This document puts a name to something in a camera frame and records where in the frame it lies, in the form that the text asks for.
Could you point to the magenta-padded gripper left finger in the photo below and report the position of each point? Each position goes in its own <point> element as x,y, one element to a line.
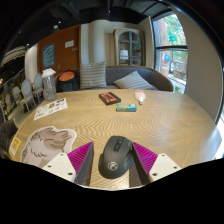
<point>63,165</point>

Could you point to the upright striped cushion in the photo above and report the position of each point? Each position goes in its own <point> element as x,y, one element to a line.
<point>93,76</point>

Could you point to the black computer mouse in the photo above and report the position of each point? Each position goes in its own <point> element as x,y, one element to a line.
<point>116,156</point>

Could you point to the grey curved sofa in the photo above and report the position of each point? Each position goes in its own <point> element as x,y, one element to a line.
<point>156,78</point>

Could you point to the cat-shaped mouse pad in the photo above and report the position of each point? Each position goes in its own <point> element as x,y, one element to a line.
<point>45,143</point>

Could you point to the dark grey tufted chair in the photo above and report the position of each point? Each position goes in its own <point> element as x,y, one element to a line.
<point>6,133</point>

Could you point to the yellow square sticker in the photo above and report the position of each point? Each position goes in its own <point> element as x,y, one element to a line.
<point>14,146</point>

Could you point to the small white sign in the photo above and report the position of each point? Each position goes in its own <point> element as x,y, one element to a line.
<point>69,44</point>

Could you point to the brown wooden door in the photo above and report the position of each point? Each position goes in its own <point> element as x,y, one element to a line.
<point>68,58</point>

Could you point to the black backpack with orange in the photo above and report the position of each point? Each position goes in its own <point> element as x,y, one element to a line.
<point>67,82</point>

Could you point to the group of white chairs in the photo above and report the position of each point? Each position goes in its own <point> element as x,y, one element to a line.
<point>26,90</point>

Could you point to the white sticker sheet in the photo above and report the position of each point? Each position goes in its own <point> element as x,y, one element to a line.
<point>50,108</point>

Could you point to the small green blue box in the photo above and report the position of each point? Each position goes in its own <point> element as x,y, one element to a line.
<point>126,107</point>

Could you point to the clear shaker bottle white lid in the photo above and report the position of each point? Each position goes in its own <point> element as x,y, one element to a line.
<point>49,86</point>

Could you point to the blue poster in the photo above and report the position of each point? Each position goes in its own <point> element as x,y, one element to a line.
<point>48,56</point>

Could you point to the arched glass-door cabinet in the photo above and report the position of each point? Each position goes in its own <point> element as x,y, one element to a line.
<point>130,46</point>

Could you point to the large black-framed window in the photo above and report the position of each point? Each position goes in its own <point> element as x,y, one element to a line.
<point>171,53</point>

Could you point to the small white pink tube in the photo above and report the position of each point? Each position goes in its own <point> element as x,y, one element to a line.
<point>140,96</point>

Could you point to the flat-lying striped cushion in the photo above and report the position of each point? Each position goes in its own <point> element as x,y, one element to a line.
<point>133,81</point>

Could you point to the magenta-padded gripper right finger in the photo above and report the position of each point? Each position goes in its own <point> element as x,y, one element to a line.
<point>160,165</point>

